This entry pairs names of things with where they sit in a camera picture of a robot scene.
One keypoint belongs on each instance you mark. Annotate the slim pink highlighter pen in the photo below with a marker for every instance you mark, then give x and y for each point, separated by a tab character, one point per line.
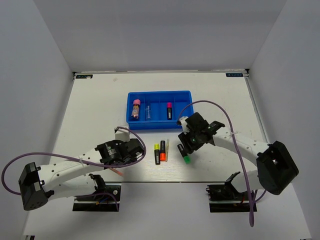
116	171

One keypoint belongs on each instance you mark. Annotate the clear spray bottle blue cap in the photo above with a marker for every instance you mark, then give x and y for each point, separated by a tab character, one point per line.
148	111

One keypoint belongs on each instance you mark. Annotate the green highlighter black body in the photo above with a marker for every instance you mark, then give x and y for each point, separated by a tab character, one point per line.
183	153

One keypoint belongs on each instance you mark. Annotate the orange highlighter black body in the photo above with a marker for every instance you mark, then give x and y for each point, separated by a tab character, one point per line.
162	151

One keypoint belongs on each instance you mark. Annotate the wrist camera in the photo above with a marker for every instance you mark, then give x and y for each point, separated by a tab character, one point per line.
121	134
182	122

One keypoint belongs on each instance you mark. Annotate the pink highlighter black body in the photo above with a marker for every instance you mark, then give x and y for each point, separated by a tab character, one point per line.
169	110

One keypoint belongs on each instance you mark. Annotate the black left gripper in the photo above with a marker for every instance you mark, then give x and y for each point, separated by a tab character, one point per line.
132	160

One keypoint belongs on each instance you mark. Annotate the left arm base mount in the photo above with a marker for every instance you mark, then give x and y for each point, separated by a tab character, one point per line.
109	202

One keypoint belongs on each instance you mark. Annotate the left corner label sticker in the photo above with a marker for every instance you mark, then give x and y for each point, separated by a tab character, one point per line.
84	76

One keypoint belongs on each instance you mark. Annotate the blue compartment tray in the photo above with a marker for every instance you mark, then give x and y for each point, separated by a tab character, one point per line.
159	99

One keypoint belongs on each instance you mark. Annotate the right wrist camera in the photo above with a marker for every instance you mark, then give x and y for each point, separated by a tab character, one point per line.
182	122

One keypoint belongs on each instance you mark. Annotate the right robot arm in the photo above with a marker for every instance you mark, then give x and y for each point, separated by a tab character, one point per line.
275	167

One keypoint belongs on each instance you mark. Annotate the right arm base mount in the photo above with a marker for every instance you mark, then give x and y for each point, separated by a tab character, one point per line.
224	199

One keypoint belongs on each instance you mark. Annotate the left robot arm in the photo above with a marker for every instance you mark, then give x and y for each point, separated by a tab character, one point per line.
77	176

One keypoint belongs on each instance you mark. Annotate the right corner label sticker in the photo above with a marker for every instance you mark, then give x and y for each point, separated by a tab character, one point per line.
234	75

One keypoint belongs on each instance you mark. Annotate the corner label sticker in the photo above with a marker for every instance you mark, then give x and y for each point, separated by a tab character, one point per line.
84	76
234	75

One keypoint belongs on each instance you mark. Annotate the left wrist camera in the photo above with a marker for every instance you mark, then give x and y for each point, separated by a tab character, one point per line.
121	134

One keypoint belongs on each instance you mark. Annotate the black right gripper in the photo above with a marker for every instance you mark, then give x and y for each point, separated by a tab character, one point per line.
189	147

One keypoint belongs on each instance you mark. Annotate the yellow highlighter black body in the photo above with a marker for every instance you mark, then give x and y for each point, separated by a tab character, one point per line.
157	154

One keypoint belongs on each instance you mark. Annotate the pink-capped marker tube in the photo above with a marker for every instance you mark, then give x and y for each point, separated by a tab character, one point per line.
136	109

